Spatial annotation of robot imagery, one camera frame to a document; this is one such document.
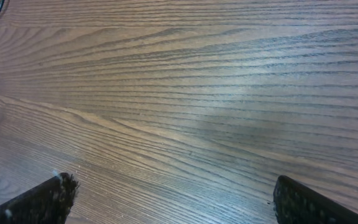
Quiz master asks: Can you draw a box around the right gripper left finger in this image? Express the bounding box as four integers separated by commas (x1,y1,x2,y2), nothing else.
0,172,79,224

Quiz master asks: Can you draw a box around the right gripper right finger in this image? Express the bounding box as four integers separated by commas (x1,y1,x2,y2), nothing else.
273,175,358,224

